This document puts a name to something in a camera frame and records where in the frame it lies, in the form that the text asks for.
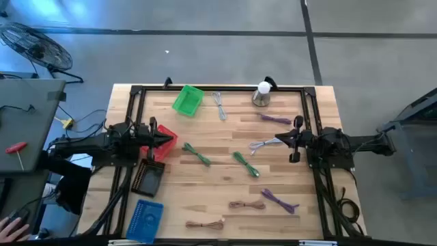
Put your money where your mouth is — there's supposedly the blue-grey metal cart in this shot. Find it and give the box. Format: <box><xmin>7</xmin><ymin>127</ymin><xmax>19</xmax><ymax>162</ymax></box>
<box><xmin>376</xmin><ymin>87</ymin><xmax>437</xmax><ymax>201</ymax></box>

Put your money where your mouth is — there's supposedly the red plastic basket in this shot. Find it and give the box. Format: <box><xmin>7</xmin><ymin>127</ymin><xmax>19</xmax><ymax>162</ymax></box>
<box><xmin>140</xmin><ymin>124</ymin><xmax>179</xmax><ymax>162</ymax></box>

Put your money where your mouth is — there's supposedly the black cable bundle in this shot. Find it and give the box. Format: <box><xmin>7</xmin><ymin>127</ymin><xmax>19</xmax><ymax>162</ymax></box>
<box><xmin>315</xmin><ymin>169</ymin><xmax>365</xmax><ymax>237</ymax></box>
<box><xmin>80</xmin><ymin>166</ymin><xmax>133</xmax><ymax>237</ymax></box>

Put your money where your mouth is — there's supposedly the green USB cable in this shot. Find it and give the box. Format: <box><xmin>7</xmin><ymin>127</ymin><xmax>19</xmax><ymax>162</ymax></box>
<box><xmin>232</xmin><ymin>151</ymin><xmax>261</xmax><ymax>178</ymax></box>
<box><xmin>182</xmin><ymin>142</ymin><xmax>212</xmax><ymax>167</ymax></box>

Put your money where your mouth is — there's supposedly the white bulb brass lamp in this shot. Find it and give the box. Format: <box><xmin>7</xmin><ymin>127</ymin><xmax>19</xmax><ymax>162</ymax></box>
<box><xmin>251</xmin><ymin>81</ymin><xmax>272</xmax><ymax>107</ymax></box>

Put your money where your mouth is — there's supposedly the blue plastic basket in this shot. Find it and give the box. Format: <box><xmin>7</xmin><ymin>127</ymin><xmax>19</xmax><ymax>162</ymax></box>
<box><xmin>125</xmin><ymin>199</ymin><xmax>165</xmax><ymax>245</ymax></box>

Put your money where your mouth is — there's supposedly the pinkish-brown USB cable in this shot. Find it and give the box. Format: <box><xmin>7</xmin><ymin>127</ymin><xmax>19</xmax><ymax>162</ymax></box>
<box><xmin>185</xmin><ymin>218</ymin><xmax>226</xmax><ymax>230</ymax></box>
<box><xmin>228</xmin><ymin>200</ymin><xmax>266</xmax><ymax>210</ymax></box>

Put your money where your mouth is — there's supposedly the grey side table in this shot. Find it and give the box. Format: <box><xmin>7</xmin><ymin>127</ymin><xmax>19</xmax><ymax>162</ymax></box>
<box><xmin>0</xmin><ymin>78</ymin><xmax>66</xmax><ymax>174</ymax></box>

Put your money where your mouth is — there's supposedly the dark grey desk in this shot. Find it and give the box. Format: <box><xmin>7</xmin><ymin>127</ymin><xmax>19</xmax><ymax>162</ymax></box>
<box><xmin>0</xmin><ymin>169</ymin><xmax>51</xmax><ymax>240</ymax></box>

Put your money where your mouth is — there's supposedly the black plastic basket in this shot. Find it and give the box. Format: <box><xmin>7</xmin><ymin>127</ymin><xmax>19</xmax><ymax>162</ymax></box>
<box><xmin>130</xmin><ymin>157</ymin><xmax>166</xmax><ymax>198</ymax></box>

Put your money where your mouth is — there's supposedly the black floor fan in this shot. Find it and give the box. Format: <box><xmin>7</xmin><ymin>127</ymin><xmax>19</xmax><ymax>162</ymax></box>
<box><xmin>0</xmin><ymin>22</ymin><xmax>85</xmax><ymax>85</ymax></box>

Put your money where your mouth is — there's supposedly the green plastic basket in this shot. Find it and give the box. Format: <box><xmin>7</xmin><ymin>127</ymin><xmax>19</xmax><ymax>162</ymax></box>
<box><xmin>171</xmin><ymin>84</ymin><xmax>205</xmax><ymax>118</ymax></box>

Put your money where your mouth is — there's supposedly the person's hand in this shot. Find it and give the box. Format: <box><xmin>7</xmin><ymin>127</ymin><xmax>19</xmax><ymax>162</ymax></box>
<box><xmin>0</xmin><ymin>217</ymin><xmax>31</xmax><ymax>243</ymax></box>

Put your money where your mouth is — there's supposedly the purple USB cable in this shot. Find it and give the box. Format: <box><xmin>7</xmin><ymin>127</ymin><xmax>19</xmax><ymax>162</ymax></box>
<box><xmin>261</xmin><ymin>188</ymin><xmax>300</xmax><ymax>215</ymax></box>
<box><xmin>257</xmin><ymin>113</ymin><xmax>293</xmax><ymax>126</ymax></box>

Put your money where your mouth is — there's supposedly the black aluminium table frame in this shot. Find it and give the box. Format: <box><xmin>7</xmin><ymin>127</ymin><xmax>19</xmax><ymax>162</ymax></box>
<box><xmin>102</xmin><ymin>84</ymin><xmax>366</xmax><ymax>240</ymax></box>

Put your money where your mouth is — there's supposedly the white USB cable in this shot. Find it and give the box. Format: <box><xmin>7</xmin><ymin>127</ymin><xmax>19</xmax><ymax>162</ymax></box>
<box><xmin>210</xmin><ymin>90</ymin><xmax>228</xmax><ymax>122</ymax></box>
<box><xmin>248</xmin><ymin>137</ymin><xmax>283</xmax><ymax>156</ymax></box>

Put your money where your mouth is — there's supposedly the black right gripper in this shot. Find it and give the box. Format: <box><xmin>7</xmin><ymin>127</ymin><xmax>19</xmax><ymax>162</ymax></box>
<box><xmin>274</xmin><ymin>115</ymin><xmax>313</xmax><ymax>164</ymax></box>

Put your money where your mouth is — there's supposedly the coiled black cable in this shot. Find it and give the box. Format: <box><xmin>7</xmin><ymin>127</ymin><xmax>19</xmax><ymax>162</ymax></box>
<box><xmin>336</xmin><ymin>186</ymin><xmax>362</xmax><ymax>227</ymax></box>

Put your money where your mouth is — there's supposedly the red-handled T hex key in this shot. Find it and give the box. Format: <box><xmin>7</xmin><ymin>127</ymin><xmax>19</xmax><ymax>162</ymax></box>
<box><xmin>5</xmin><ymin>141</ymin><xmax>28</xmax><ymax>172</ymax></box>

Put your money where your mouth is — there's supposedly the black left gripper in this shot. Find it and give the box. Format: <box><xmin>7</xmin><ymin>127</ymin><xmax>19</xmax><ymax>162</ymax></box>
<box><xmin>135</xmin><ymin>116</ymin><xmax>174</xmax><ymax>162</ymax></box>

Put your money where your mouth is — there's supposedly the white paper sheet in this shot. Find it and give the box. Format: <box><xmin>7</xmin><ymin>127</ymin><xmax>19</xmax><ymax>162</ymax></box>
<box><xmin>70</xmin><ymin>155</ymin><xmax>93</xmax><ymax>168</ymax></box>

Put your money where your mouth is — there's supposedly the black computer mouse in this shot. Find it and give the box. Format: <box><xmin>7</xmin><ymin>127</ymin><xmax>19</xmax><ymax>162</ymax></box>
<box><xmin>8</xmin><ymin>208</ymin><xmax>30</xmax><ymax>226</ymax></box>

